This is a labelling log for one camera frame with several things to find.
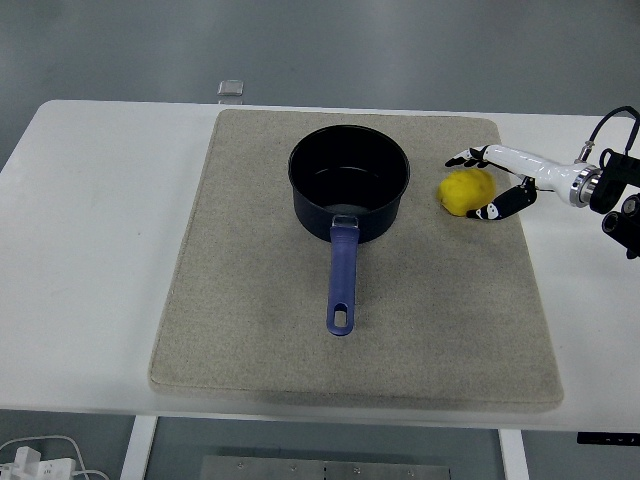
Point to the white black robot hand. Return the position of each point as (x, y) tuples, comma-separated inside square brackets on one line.
[(530, 164)]

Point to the yellow potato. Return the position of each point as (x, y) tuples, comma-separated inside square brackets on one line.
[(465, 192)]

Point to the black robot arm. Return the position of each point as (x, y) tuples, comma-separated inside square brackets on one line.
[(615, 180)]

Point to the black table control panel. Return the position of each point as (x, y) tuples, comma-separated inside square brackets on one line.
[(607, 438)]

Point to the white table leg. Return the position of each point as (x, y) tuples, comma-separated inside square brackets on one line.
[(512, 457), (137, 450)]

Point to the beige fabric mat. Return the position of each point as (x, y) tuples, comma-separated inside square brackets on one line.
[(300, 360)]

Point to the small clear plastic block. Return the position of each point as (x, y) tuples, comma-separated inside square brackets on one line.
[(231, 88)]

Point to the grey metal plate with screws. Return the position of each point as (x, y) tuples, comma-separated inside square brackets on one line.
[(325, 470)]

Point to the white power adapter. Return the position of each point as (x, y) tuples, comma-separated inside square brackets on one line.
[(35, 465)]

